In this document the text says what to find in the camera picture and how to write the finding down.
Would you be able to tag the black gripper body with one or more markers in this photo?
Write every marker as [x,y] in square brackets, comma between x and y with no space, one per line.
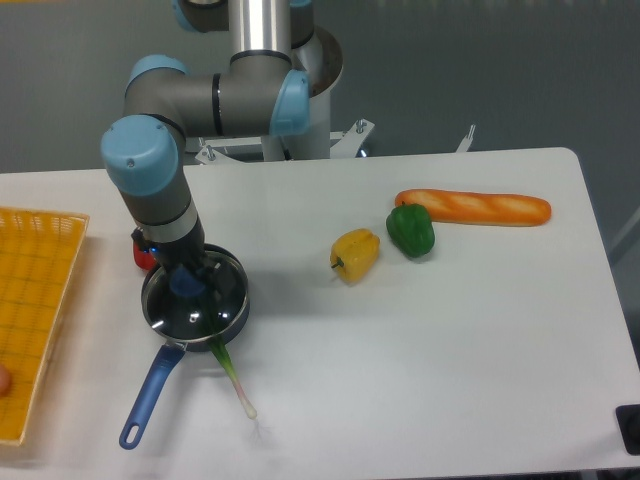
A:
[188,251]

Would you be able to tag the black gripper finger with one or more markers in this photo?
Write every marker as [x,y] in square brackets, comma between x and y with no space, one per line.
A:
[203,280]
[223,278]

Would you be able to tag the glass pot lid blue knob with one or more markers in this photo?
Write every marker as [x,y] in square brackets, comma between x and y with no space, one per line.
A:
[173,314]

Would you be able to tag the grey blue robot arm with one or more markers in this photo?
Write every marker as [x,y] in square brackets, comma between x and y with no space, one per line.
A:
[261,94]

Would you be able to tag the red bell pepper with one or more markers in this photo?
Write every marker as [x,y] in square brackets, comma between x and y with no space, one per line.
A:
[143,259]

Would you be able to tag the green spring onion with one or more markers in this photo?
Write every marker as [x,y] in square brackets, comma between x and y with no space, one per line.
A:
[221,323]

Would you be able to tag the yellow bell pepper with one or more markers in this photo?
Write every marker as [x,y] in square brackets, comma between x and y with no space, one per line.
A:
[353,254]

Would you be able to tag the yellow woven basket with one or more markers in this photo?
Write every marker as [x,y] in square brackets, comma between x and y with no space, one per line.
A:
[39,250]

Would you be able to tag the green bell pepper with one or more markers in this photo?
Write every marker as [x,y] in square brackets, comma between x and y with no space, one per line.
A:
[410,228]

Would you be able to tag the orange baguette bread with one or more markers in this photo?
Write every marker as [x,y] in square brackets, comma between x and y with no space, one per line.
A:
[471,208]

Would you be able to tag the black box at table edge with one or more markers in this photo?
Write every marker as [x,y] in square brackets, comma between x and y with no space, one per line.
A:
[628,419]

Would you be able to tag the dark saucepan blue handle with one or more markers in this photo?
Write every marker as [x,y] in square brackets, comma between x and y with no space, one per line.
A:
[167,358]

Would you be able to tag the white table leg bracket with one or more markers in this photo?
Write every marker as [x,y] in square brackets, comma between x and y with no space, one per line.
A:
[466,142]

